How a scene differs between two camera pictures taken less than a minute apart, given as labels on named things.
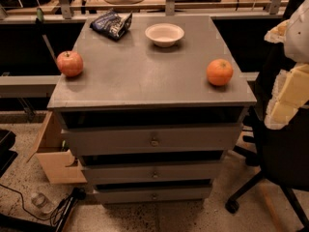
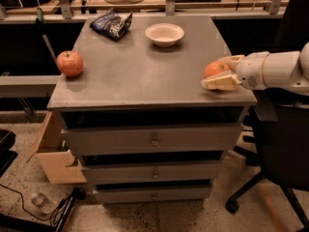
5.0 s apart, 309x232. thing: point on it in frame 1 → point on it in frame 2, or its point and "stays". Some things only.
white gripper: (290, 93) → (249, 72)
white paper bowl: (164, 35) stays
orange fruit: (219, 72) stays
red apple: (70, 63) stays
